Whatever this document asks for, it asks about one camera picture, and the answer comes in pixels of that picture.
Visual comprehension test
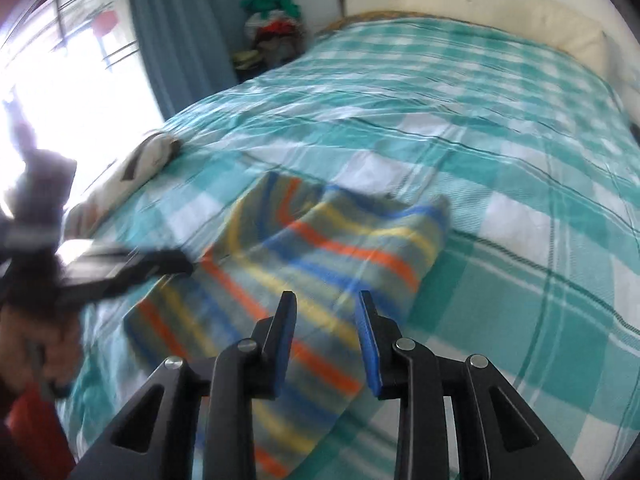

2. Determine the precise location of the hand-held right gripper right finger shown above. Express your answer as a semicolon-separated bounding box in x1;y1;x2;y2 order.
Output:
356;290;586;480

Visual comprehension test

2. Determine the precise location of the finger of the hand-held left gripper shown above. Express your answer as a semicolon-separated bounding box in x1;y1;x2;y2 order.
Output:
60;247;195;303

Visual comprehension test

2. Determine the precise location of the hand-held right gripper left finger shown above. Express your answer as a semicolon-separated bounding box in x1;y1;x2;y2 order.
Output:
67;290;298;480

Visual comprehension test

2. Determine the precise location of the striped knitted sweater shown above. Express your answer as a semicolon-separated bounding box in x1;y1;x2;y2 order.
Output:
122;170;453;480

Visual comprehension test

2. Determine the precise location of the pile of colourful clothes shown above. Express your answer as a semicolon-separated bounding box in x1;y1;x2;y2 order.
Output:
232;0;307;83

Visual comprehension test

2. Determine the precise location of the person's left hand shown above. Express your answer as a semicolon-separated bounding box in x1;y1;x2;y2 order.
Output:
0;305;83;401

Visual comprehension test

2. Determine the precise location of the patterned pillow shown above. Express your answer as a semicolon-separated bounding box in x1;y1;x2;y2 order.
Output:
65;130;183;233

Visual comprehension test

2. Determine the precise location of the bright window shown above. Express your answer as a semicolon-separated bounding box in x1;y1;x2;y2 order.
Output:
0;0;166;211

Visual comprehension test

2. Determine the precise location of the teal checked blanket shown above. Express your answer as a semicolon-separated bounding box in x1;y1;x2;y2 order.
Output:
65;16;640;480

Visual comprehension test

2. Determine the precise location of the blue curtain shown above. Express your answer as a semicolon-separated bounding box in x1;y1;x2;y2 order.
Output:
122;0;271;121

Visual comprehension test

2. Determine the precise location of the cream padded headboard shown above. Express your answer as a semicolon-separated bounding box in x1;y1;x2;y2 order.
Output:
345;0;631;81

